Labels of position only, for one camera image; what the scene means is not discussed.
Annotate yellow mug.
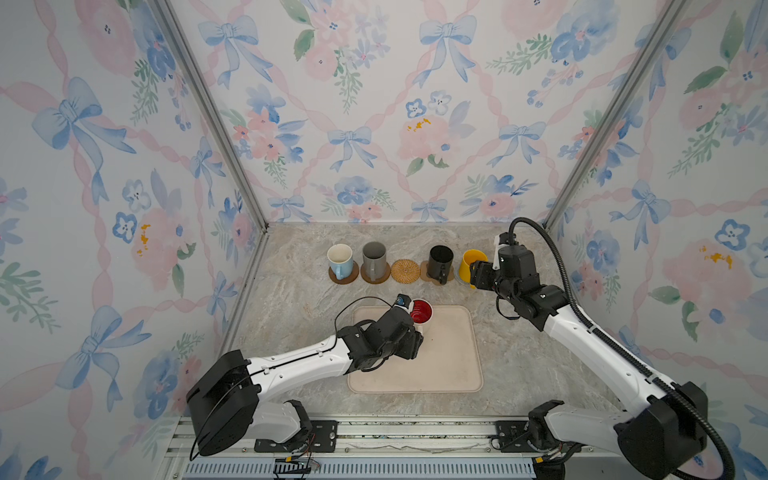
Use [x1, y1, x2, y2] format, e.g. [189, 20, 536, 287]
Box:
[459, 249, 488, 289]

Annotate red mug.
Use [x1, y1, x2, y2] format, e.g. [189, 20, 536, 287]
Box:
[410, 299, 433, 337]

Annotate black mug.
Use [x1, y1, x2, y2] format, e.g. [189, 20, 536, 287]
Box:
[428, 245, 454, 285]

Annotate cork paw print coaster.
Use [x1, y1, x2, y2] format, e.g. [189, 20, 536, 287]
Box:
[420, 260, 455, 286]

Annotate rattan woven round coaster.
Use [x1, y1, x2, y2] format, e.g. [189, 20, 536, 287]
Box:
[391, 259, 421, 284]

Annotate plain brown wooden coaster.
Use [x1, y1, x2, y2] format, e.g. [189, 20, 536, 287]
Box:
[361, 263, 391, 285]

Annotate dark wooden coaster white marks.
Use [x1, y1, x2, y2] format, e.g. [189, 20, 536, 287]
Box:
[328, 262, 360, 285]

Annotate grey mug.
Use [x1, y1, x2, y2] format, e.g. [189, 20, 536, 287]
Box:
[362, 241, 388, 278]

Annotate light blue mug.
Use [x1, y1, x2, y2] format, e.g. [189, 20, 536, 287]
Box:
[327, 243, 354, 279]

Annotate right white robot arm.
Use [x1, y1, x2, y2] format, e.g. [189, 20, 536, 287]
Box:
[470, 244, 708, 479]

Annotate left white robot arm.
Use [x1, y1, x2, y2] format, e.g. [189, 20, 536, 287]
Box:
[186, 306, 424, 459]

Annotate beige serving tray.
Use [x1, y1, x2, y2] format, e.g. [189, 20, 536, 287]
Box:
[347, 305, 484, 394]

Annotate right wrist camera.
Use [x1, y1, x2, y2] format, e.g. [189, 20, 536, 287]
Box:
[491, 233, 506, 270]

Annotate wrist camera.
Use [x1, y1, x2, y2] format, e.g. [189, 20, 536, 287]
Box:
[393, 294, 413, 314]
[491, 233, 506, 270]

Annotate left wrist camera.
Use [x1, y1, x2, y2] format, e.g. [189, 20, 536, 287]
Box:
[393, 294, 413, 314]

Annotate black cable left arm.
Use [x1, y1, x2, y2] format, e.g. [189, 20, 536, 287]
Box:
[333, 295, 394, 337]

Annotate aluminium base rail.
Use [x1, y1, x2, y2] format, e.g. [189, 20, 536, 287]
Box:
[155, 415, 640, 479]

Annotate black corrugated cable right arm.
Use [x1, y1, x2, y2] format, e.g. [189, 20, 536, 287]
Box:
[506, 217, 737, 480]

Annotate aluminium corner frame post right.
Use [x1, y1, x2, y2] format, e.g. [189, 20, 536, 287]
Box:
[542, 0, 690, 233]

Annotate aluminium corner frame post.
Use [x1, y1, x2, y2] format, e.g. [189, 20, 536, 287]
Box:
[146, 0, 269, 232]
[542, 0, 690, 233]

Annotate aluminium corner frame post left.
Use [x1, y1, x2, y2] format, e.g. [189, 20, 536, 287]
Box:
[146, 0, 269, 232]

